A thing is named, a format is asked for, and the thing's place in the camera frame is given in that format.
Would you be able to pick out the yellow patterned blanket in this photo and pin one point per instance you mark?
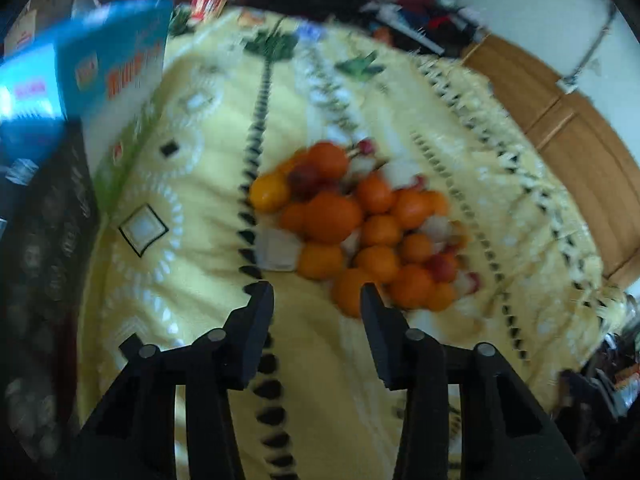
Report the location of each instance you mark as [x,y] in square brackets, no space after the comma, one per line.
[325,110]

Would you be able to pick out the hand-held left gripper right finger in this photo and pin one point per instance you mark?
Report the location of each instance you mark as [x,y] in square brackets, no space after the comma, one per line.
[375,325]

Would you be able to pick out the white foam piece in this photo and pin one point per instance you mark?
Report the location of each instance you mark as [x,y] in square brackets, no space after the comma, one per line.
[276,251]
[400,172]
[436,227]

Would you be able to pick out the orange snack packet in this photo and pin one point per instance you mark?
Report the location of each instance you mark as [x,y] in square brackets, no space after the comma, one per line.
[250,17]

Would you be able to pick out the small red fruit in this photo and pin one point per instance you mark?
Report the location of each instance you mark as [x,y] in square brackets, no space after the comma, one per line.
[367,146]
[442,266]
[303,180]

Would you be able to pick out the red snack packet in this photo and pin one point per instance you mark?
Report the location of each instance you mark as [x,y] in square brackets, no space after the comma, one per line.
[207,5]

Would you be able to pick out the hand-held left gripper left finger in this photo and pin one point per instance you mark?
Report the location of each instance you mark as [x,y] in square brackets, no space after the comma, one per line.
[260,315]

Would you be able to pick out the blue and white packet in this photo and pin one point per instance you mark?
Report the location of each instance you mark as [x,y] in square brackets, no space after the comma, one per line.
[311,33]

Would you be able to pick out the pile of oranges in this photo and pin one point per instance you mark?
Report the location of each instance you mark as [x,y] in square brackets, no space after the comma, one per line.
[330,215]

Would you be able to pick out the blue and white carton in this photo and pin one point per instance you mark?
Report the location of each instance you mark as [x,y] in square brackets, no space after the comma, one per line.
[115,60]

